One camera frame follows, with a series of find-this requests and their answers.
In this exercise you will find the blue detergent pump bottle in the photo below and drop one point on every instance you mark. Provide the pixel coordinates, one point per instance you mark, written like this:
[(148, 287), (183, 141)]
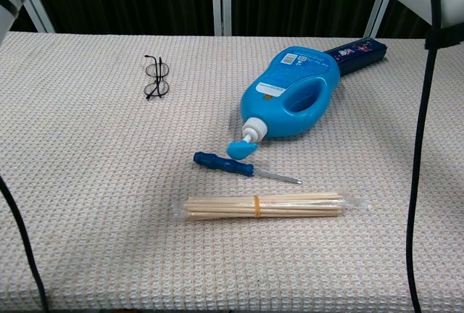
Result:
[(286, 110)]

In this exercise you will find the wrapped wooden chopsticks bundle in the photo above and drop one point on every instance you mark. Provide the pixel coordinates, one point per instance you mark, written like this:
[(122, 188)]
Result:
[(224, 208)]

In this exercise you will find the yellow rubber band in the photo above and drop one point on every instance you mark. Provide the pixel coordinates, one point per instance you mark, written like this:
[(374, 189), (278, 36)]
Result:
[(257, 206)]

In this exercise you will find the black thin-rimmed eyeglasses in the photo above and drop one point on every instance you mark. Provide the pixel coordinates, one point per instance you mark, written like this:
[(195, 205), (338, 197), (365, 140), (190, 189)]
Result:
[(158, 81)]

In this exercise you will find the dark blue long box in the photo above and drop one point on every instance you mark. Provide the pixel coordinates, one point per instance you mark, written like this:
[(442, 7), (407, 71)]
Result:
[(359, 56)]

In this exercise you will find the beige waffle tablecloth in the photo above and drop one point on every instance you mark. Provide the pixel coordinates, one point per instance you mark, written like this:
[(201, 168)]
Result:
[(108, 237)]

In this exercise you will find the white slanted frame post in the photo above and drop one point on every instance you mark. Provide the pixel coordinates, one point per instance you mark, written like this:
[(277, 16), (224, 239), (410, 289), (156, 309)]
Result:
[(377, 16), (40, 12)]

